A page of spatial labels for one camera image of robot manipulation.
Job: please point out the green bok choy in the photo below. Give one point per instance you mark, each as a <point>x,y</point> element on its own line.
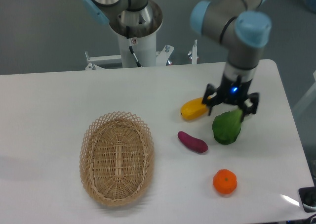
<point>227,126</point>

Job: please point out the orange tangerine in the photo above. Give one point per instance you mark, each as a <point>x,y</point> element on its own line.
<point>225,181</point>

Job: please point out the purple sweet potato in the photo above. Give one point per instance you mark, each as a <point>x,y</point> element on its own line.
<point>192,143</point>

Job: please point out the woven wicker basket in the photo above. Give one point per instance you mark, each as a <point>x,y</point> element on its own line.
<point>117,159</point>

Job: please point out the yellow mango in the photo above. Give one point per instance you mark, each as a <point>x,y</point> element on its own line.
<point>193,109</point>

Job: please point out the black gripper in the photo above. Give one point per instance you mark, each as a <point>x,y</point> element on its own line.
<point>232,93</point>

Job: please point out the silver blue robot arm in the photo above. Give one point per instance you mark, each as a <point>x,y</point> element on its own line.
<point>234,24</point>

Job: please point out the white metal base frame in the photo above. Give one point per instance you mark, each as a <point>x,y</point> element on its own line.
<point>162,58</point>

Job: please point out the black device at table edge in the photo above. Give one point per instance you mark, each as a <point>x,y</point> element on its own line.
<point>308,198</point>

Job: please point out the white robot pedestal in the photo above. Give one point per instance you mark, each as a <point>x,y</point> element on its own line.
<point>137,35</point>

